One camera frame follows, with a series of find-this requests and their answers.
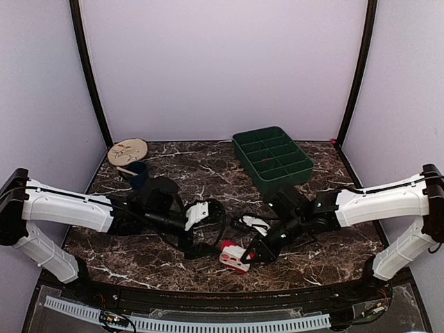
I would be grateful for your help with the white slotted cable duct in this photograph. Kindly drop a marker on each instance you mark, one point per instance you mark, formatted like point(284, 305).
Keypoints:
point(179, 321)

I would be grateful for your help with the wooden stick in cup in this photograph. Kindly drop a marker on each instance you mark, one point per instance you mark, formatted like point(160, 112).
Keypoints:
point(123, 170)

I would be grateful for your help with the right black frame post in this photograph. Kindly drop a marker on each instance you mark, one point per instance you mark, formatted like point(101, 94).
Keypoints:
point(358, 77)

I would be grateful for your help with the dark blue cup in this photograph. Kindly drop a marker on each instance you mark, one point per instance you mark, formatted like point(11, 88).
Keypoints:
point(139, 174)

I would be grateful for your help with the beige floral plate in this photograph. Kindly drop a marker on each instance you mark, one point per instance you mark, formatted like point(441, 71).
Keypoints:
point(127, 151)

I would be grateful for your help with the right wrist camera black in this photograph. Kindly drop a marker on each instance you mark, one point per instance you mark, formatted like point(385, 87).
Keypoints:
point(286, 201)

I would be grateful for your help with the left black frame post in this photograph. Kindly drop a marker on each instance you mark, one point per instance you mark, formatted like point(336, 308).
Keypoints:
point(86, 64)

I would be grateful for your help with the black frame post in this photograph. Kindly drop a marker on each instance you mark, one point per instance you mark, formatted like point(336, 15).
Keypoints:
point(358, 77)
point(86, 64)

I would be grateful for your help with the black front rail base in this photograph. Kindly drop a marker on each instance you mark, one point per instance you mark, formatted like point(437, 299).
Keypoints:
point(395, 308)

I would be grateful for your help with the green compartment tray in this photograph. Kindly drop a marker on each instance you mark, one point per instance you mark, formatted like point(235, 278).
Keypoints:
point(288, 164)

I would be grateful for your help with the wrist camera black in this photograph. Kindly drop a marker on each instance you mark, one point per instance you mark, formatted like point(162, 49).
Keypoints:
point(286, 201)
point(158, 194)

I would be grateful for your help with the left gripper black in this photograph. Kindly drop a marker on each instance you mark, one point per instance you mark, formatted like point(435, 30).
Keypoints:
point(201, 250)

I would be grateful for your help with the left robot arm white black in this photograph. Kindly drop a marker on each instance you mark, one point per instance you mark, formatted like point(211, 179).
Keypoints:
point(25, 201)

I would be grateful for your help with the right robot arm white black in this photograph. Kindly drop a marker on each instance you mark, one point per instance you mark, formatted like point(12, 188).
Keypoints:
point(420, 196)

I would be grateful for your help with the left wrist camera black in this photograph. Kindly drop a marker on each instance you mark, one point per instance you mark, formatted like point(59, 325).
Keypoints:
point(158, 194)

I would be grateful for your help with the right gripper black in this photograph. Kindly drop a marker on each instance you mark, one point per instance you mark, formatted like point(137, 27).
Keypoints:
point(267, 252)

